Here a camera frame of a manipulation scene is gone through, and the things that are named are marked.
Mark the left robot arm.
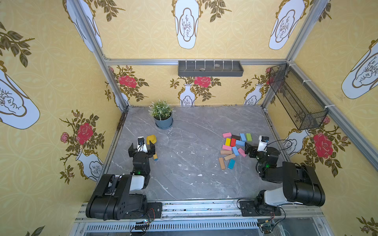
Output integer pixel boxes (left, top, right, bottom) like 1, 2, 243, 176
86, 142, 156, 221

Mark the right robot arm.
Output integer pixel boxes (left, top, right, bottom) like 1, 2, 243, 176
240, 142, 325, 216

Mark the grey wall shelf tray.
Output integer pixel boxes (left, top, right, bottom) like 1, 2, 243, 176
178, 60, 244, 77

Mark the green block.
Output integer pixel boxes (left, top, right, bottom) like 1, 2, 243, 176
246, 133, 253, 142

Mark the wooden block lower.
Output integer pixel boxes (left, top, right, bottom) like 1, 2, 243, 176
219, 157, 226, 170

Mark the right circuit board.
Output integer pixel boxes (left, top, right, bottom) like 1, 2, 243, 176
258, 220, 274, 235

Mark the potted green plant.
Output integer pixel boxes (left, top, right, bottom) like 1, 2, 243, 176
149, 100, 174, 129

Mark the light blue block upper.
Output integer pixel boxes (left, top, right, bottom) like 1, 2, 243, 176
240, 133, 247, 142

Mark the aluminium front rail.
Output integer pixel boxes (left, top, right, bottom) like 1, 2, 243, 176
70, 199, 334, 236

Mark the circuit board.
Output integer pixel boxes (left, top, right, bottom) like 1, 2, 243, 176
134, 219, 150, 231
258, 220, 274, 235

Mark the light blue block lower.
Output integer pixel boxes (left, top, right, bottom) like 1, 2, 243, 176
232, 147, 240, 156

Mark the light blue block middle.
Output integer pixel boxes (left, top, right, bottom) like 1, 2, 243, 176
235, 140, 245, 147

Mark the red block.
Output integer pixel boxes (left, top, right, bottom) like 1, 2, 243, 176
230, 138, 236, 147

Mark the wooden block upper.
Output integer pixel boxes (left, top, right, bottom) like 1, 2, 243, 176
220, 150, 233, 155

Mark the yellow toy shovel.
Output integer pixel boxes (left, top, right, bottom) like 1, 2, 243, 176
147, 135, 158, 161

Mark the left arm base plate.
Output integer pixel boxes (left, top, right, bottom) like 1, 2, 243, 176
130, 202, 162, 219

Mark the light blue block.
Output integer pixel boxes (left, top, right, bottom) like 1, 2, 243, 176
235, 140, 245, 147
240, 133, 247, 142
232, 147, 240, 156

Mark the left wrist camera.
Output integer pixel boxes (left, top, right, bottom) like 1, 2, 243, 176
137, 136, 145, 146

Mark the black wire mesh basket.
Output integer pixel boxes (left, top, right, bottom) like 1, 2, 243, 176
268, 64, 328, 130

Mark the left circuit board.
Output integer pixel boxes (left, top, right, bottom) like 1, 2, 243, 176
134, 219, 150, 231

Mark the teal block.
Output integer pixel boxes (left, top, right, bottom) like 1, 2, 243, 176
227, 159, 236, 170

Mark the dark brown block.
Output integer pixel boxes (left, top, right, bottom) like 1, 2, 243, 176
231, 135, 241, 141

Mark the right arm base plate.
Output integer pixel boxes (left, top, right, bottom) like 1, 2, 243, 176
236, 199, 282, 218

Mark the wooden block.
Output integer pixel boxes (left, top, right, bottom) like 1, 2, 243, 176
219, 157, 226, 170
224, 154, 236, 161
220, 150, 233, 155

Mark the yellow block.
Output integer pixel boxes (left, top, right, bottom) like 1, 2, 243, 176
225, 138, 231, 147

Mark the wooden block middle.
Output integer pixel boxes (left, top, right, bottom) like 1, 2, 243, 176
224, 154, 236, 161

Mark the pink block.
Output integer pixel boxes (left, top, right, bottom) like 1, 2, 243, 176
238, 148, 247, 157
222, 145, 232, 150
222, 132, 232, 138

